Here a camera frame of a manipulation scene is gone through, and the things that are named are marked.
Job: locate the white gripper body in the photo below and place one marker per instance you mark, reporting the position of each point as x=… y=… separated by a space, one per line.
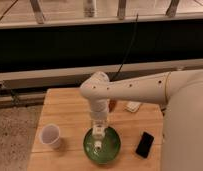
x=99 y=118

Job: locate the wooden table board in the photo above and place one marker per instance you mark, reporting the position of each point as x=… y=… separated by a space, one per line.
x=66 y=108

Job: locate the black smartphone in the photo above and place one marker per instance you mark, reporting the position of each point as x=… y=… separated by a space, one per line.
x=144 y=145

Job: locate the green ceramic bowl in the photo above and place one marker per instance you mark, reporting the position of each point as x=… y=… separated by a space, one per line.
x=109 y=150

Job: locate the white small box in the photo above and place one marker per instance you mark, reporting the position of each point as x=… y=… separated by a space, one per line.
x=133 y=106

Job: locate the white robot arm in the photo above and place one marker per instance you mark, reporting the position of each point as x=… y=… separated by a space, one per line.
x=181 y=92

